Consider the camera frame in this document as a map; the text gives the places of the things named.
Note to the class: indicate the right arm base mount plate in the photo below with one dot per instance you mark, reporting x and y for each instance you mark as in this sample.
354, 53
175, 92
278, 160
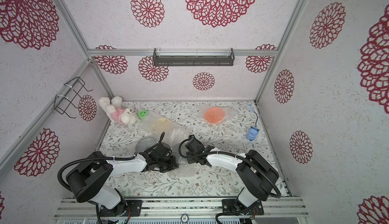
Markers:
234, 207

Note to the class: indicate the blue toy with cord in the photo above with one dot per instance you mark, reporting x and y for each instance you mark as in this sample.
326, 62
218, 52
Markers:
253, 131

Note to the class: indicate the white plush bunny pink dress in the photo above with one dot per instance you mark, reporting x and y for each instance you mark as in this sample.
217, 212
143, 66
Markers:
116, 113

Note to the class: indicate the yellow plate in bubble wrap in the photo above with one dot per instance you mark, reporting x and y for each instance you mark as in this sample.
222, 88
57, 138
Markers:
156, 124

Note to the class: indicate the green round toy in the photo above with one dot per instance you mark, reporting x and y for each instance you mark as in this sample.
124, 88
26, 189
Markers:
143, 114

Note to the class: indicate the orange plate in bubble wrap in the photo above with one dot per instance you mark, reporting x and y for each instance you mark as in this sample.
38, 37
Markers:
214, 114

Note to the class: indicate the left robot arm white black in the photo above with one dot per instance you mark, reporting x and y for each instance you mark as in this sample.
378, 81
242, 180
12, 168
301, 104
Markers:
86, 178

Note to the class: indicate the black wire wall basket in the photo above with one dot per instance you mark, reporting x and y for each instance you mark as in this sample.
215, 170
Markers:
63, 102

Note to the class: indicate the clear bubble wrap sheet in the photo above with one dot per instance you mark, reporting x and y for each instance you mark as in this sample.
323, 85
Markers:
184, 170

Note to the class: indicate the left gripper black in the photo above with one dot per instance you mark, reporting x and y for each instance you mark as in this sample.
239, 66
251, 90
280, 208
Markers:
173, 164

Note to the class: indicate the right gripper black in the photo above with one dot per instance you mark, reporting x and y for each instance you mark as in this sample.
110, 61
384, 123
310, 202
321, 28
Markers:
193, 156

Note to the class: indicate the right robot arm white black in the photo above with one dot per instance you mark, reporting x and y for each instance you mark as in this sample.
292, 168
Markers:
258, 176

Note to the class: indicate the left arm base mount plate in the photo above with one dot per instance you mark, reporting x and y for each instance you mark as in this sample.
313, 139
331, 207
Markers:
130, 208

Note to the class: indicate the aluminium front rail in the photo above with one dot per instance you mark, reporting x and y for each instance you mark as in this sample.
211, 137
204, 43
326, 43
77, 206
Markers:
194, 207

